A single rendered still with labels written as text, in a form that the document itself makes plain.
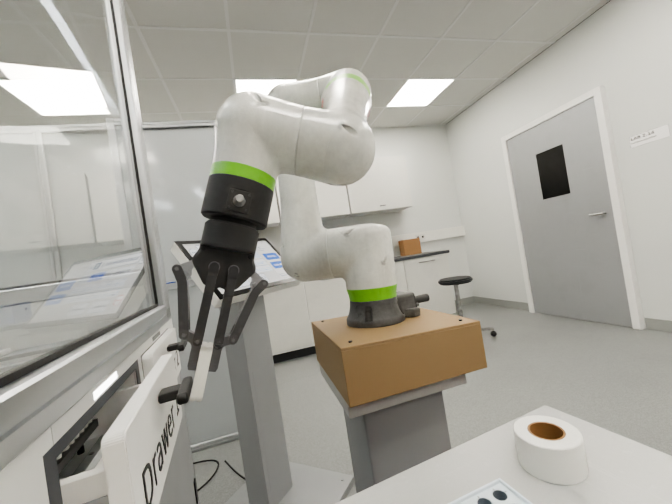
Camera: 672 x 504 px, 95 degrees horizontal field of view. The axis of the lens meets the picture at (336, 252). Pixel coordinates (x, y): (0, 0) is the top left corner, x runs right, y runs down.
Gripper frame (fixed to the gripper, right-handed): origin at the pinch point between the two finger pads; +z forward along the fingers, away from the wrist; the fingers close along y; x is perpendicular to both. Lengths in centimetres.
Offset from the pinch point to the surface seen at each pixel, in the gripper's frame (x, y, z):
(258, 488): 92, 33, 72
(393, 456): 15.7, 42.8, 19.7
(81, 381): -7.1, -11.1, -0.1
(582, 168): 141, 298, -169
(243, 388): 92, 18, 32
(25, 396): -16.2, -11.7, -1.9
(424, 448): 15, 50, 18
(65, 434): -11.0, -10.1, 3.1
